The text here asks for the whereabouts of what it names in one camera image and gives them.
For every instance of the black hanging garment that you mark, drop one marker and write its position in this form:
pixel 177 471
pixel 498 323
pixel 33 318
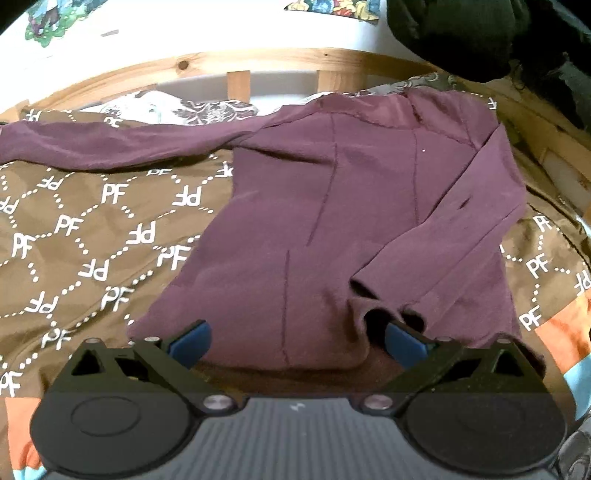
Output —
pixel 543 46

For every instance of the colourful wall poster right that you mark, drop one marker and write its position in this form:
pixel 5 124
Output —
pixel 363 10

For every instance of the white floral pillow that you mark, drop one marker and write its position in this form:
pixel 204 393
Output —
pixel 155 107

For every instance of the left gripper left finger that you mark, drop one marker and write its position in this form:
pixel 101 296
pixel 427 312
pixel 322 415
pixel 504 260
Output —
pixel 150 375

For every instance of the maroon long-sleeve shirt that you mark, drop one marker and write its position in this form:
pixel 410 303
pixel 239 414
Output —
pixel 343 211

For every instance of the colourful wall poster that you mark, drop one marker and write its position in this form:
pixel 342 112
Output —
pixel 49 19
pixel 363 10

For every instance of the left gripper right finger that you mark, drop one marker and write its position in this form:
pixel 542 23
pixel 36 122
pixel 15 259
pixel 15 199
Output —
pixel 445 376

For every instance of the brown PF patterned blanket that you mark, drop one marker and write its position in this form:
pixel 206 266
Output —
pixel 87 253

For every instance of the wooden bed frame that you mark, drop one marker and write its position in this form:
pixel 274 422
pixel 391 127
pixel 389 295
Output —
pixel 562 149

